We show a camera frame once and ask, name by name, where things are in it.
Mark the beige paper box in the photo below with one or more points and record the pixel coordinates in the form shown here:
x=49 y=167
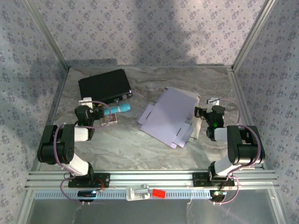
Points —
x=197 y=127

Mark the lavender paper box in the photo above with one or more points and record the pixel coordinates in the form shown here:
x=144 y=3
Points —
x=168 y=109

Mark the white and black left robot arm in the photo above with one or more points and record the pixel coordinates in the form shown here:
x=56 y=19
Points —
x=70 y=149

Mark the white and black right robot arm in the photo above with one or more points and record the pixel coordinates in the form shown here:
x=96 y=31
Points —
x=243 y=149

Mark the small printed card box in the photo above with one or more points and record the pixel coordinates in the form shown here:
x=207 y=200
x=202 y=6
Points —
x=109 y=119

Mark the black ribbed carrying case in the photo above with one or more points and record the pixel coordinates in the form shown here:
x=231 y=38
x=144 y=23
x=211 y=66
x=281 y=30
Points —
x=102 y=86

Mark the black controller module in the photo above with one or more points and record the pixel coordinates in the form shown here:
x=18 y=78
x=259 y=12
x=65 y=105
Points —
x=85 y=194
x=217 y=197

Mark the red plastic block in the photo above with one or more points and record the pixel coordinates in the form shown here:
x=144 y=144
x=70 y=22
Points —
x=158 y=193

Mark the grey metal panel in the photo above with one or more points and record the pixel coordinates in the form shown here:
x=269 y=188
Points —
x=140 y=212

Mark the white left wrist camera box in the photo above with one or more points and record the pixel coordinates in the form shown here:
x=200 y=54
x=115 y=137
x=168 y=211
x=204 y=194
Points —
x=84 y=100

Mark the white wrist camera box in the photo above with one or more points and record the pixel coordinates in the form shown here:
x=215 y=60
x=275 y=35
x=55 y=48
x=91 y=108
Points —
x=213 y=101
x=84 y=100

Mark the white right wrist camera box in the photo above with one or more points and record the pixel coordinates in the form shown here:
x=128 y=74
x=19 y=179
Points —
x=213 y=101

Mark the aluminium side rail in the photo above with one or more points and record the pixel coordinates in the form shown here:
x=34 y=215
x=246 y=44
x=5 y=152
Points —
x=238 y=93
x=51 y=112

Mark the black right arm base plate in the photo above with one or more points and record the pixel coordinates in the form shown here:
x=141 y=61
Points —
x=198 y=180

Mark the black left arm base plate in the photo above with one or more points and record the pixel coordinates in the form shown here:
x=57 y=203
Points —
x=102 y=179

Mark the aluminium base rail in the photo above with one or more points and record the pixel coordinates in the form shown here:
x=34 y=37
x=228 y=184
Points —
x=151 y=177

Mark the white plastic bracket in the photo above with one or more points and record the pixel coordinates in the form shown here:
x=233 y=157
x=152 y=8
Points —
x=130 y=193

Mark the aluminium frame post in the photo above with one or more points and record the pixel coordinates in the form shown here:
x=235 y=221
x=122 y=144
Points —
x=253 y=35
x=49 y=35

